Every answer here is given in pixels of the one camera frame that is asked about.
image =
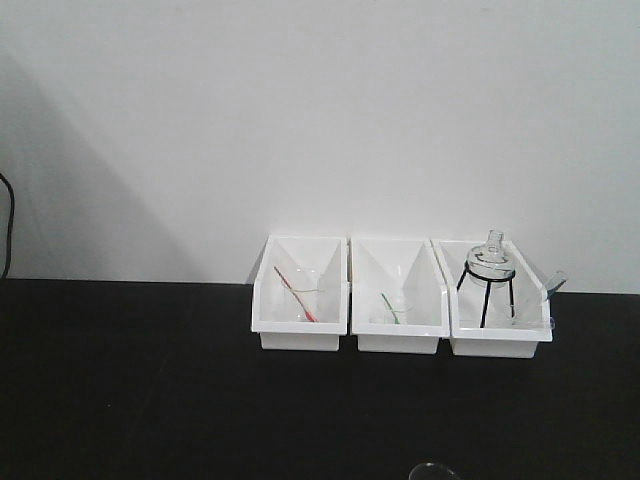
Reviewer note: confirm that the glass beaker in left bin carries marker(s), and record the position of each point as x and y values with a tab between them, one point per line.
306	282

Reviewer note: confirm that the glass beaker in bin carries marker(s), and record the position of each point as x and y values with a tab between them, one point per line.
380	314
306	282

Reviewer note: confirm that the glass beaker in middle bin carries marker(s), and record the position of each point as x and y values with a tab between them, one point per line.
380	314

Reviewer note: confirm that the left white plastic bin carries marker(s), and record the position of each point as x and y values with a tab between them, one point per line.
273	321

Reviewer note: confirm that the white plastic bin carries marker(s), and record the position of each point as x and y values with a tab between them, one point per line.
500	337
406	267
273	321

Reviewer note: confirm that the red stirring rod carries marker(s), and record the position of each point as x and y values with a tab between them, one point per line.
310	317

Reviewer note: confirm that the middle white plastic bin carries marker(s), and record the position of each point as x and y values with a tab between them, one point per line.
406	267

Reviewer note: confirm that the green stirring rod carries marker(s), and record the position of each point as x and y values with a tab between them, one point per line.
392	312

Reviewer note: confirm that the glass flask on tripod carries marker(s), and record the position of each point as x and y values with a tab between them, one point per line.
490	260

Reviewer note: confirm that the right white plastic bin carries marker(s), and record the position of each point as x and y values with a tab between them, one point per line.
500	337

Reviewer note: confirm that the glass test tube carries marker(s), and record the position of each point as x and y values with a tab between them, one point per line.
539	295

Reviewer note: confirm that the black wire tripod stand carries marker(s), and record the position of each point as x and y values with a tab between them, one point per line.
489	282

